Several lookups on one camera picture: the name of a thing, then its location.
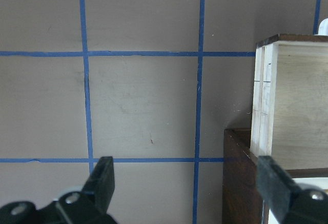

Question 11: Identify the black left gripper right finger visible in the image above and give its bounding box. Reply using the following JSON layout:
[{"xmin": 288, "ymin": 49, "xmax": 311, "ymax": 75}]
[{"xmin": 256, "ymin": 155, "xmax": 328, "ymax": 224}]

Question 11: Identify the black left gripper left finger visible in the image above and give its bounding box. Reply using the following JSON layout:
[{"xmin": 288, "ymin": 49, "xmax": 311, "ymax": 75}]
[{"xmin": 1, "ymin": 156, "xmax": 117, "ymax": 223}]

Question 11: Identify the light wooden drawer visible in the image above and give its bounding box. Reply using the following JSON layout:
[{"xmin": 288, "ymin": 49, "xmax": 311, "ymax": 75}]
[{"xmin": 250, "ymin": 34, "xmax": 327, "ymax": 170}]

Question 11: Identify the dark brown wooden cabinet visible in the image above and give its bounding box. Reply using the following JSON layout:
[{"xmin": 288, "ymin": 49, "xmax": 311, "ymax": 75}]
[{"xmin": 222, "ymin": 129, "xmax": 327, "ymax": 223}]

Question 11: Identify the white drawer handle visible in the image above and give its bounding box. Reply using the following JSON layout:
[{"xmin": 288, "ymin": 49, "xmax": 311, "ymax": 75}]
[{"xmin": 318, "ymin": 18, "xmax": 328, "ymax": 36}]

